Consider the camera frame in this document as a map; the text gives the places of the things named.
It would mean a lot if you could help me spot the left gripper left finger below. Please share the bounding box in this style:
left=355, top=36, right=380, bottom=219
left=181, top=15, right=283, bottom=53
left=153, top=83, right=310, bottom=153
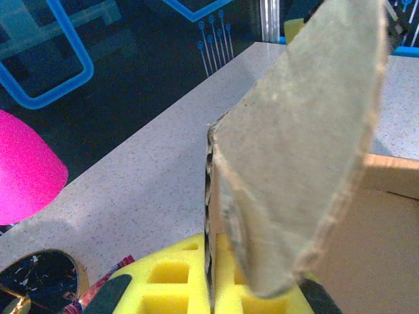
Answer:
left=81, top=234, right=211, bottom=314

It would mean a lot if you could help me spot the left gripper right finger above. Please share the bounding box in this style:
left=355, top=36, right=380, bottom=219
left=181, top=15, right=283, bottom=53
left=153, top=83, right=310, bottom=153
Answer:
left=213, top=234, right=344, bottom=314

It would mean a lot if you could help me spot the brown cardboard box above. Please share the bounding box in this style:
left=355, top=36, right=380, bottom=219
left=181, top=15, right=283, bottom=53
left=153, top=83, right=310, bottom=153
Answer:
left=204, top=0, right=419, bottom=314

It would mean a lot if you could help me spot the purple berries candy bag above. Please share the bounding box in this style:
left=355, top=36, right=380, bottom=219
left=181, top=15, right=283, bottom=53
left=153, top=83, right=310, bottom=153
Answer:
left=77, top=254, right=136, bottom=314

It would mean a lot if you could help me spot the black round tin gold rim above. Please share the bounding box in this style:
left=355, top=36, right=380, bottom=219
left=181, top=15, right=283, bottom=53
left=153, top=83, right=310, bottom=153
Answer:
left=0, top=248, right=90, bottom=314

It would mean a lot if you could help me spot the pink goblet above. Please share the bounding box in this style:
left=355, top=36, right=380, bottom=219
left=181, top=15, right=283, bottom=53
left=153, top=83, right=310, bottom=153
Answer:
left=0, top=109, right=69, bottom=226

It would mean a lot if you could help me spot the aluminium frame post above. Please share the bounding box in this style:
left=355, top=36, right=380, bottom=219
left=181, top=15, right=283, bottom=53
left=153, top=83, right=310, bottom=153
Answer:
left=260, top=0, right=282, bottom=43

